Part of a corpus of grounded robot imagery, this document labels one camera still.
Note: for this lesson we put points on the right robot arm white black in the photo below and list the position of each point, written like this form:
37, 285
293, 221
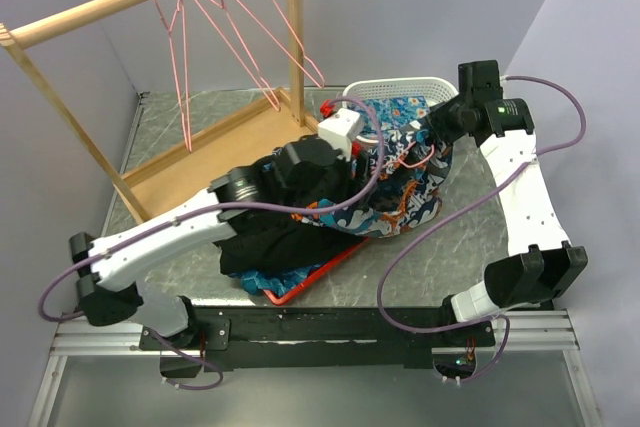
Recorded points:
541, 262

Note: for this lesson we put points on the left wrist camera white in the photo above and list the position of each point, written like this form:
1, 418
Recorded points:
340, 130

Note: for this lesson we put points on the red plastic tray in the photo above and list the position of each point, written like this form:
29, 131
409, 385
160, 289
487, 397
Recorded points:
324, 269

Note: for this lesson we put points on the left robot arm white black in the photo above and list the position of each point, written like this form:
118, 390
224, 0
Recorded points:
112, 287

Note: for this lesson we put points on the white plastic basket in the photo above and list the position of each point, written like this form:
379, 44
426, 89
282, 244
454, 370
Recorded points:
433, 88

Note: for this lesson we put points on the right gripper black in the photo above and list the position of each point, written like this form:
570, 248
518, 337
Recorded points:
435, 120

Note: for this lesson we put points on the orange blue patterned shorts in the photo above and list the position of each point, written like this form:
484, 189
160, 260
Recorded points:
403, 198

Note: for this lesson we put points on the black garment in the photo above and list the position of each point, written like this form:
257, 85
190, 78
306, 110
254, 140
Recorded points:
271, 243

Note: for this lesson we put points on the wooden clothes rack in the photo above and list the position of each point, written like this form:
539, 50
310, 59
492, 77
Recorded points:
169, 178

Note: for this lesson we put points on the blue floral cloth in basket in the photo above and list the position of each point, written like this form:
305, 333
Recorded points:
394, 113

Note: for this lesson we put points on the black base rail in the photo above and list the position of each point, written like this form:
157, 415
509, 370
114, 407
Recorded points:
222, 339

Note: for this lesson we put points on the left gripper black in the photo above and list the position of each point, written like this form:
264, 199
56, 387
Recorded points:
352, 187

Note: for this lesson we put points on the blue floral shorts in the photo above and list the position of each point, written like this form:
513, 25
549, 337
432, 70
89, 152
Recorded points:
255, 282

